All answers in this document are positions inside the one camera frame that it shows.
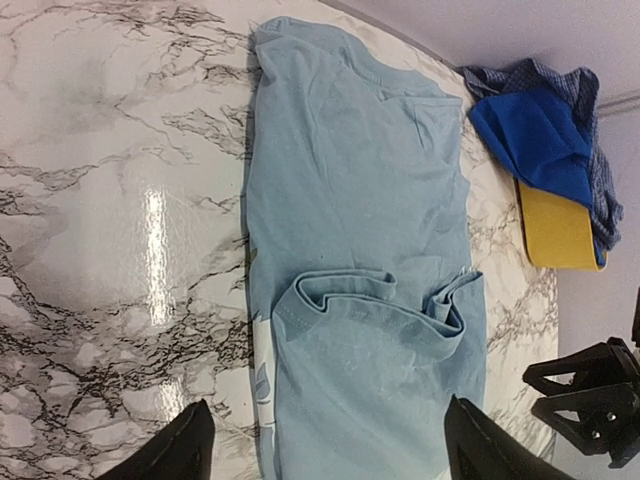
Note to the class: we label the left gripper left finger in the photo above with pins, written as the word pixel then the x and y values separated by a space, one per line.
pixel 183 449

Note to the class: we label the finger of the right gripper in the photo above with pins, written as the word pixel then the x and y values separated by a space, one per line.
pixel 597 421
pixel 602 364

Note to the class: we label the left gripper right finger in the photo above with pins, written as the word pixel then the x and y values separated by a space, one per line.
pixel 478 449

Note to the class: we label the light blue t-shirt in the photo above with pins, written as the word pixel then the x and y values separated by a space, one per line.
pixel 368 316

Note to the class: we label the blue patterned button shirt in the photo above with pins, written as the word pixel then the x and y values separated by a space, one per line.
pixel 579 89

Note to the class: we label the yellow plastic laundry basket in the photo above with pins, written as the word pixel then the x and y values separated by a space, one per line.
pixel 558 232

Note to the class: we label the royal blue garment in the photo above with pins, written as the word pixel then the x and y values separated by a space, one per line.
pixel 533 134

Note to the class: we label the right corner aluminium post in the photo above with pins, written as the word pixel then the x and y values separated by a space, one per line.
pixel 620 104

